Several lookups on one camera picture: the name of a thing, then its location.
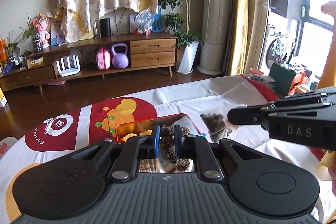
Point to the clear plastic bag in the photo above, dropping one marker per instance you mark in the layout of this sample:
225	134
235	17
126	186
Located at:
143	23

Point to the washing machine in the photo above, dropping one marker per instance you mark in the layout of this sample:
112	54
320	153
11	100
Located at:
276	45

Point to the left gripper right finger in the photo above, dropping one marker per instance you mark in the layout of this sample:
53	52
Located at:
213	162

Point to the white wifi router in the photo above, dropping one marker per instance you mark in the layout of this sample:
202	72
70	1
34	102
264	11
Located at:
68	66

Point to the white standing air conditioner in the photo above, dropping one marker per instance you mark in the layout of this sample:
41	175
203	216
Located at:
215	30

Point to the red metal tin box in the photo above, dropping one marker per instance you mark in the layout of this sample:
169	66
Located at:
162	157

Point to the yellow rubber chicken toy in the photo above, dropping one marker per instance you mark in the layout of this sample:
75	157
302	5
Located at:
144	133

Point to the wooden TV cabinet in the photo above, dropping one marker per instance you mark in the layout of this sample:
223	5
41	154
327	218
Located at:
158	50

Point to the purple kettlebell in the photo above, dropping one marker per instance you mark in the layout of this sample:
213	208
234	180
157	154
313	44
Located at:
119	59

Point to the black smart speaker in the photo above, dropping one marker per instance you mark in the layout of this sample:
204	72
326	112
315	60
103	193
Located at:
105	30

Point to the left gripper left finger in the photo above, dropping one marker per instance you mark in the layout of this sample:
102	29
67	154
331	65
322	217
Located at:
119	162

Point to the person right hand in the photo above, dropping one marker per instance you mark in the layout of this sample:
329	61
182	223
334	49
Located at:
328	80

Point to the printed white tablecloth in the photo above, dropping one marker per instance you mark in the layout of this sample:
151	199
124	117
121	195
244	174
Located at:
40	132

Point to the green orange knife holder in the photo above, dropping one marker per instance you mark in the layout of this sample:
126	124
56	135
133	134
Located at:
285	79

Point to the pink plush doll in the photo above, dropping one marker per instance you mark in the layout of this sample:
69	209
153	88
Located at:
41	24

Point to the potted green tree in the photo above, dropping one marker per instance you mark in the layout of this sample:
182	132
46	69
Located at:
177	22

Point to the yellow curtain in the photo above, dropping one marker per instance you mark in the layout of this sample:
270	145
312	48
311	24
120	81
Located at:
238	38

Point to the blue plastic item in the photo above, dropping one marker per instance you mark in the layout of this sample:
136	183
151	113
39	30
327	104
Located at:
157	25

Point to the yellow carton box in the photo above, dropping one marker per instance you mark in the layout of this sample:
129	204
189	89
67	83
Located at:
3	100

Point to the pyramid tea bag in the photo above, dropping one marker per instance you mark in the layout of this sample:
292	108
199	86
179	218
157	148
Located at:
217	124

